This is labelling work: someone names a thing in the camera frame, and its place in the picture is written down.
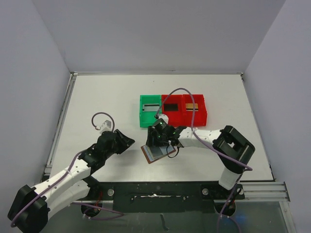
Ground brown leather card holder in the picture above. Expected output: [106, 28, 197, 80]
[141, 145, 176, 164]

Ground gold card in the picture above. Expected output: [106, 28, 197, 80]
[185, 103, 199, 111]

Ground aluminium front rail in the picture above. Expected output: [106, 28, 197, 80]
[239, 181, 291, 202]

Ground red bin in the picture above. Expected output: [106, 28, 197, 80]
[183, 94, 207, 127]
[162, 95, 184, 127]

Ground black card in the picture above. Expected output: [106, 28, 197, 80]
[163, 103, 178, 112]

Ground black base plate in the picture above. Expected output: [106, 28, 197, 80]
[80, 181, 245, 213]

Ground aluminium rail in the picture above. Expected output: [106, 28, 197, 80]
[239, 181, 291, 202]
[43, 72, 77, 176]

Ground aluminium left rail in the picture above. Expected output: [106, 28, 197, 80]
[43, 72, 77, 176]

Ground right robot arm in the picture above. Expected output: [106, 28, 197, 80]
[146, 119, 255, 199]

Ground red bin middle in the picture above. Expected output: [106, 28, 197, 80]
[162, 95, 184, 127]

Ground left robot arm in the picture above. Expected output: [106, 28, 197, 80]
[7, 130, 135, 233]

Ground green bin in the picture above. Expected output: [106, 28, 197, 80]
[139, 95, 161, 128]

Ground red bin right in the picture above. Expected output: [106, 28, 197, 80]
[183, 94, 207, 127]

